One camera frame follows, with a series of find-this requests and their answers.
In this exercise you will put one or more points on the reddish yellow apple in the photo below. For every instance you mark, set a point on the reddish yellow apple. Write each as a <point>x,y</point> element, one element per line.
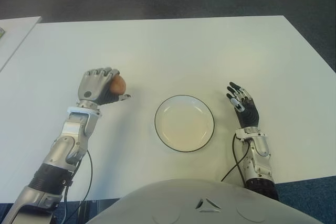
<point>118,85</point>

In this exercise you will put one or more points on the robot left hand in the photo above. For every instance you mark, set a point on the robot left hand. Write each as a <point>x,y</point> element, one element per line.
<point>92,87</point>

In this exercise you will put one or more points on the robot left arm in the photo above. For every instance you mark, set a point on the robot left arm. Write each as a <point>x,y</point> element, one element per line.
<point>68,140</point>

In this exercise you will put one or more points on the grey robot torso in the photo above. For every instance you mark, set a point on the grey robot torso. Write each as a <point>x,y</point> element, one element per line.
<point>197,208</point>

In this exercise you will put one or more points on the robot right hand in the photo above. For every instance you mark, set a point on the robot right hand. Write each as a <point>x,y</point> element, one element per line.
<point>249,113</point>

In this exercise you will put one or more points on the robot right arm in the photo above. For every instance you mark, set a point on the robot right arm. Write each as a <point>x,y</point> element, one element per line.
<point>261,145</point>

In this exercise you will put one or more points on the white side table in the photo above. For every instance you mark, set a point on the white side table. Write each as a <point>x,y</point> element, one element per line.
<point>15,37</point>

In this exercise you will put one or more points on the white plate with black rim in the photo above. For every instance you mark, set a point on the white plate with black rim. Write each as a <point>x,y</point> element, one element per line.
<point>183,127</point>

